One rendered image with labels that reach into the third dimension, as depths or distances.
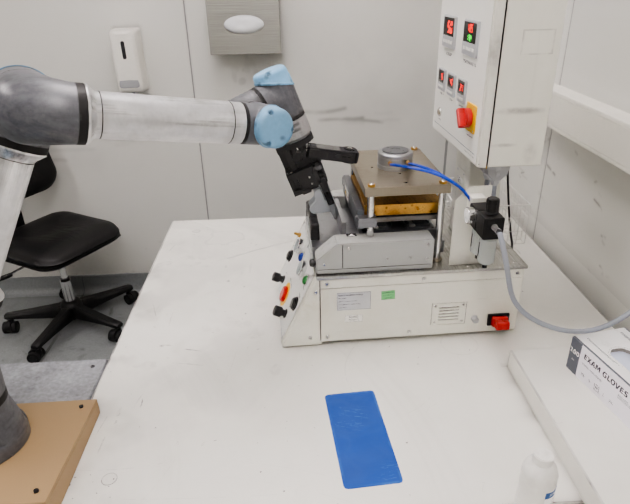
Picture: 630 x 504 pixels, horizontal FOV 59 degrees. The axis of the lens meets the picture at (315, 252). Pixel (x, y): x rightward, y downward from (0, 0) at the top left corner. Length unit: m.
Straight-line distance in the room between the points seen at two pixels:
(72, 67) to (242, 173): 0.89
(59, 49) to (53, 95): 1.91
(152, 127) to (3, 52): 2.01
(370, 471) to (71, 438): 0.52
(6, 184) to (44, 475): 0.48
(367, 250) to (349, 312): 0.15
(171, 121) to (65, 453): 0.58
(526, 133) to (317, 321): 0.58
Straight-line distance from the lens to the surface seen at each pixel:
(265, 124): 1.01
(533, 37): 1.14
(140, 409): 1.18
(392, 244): 1.18
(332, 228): 1.30
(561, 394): 1.16
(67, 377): 1.31
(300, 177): 1.23
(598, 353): 1.17
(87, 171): 2.94
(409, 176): 1.22
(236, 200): 2.84
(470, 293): 1.28
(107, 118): 0.94
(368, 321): 1.25
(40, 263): 2.53
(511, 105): 1.15
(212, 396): 1.17
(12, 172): 1.07
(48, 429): 1.14
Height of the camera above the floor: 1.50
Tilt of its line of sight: 27 degrees down
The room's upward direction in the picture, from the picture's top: 1 degrees counter-clockwise
